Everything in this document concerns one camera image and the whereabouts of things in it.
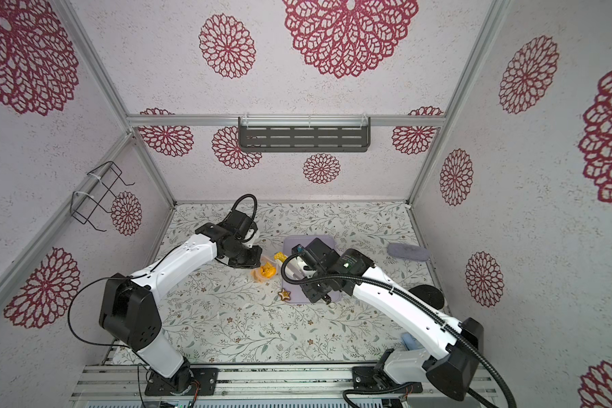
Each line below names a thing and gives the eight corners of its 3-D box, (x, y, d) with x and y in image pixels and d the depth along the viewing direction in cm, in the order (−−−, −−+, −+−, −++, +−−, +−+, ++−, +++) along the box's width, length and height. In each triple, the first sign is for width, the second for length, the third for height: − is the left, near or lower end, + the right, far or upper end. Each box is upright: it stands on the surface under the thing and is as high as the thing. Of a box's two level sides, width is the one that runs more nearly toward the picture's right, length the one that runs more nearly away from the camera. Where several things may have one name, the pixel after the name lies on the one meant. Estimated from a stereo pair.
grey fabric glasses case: (387, 258, 104) (389, 252, 101) (387, 246, 108) (389, 240, 104) (426, 265, 102) (430, 259, 99) (424, 253, 106) (428, 247, 102)
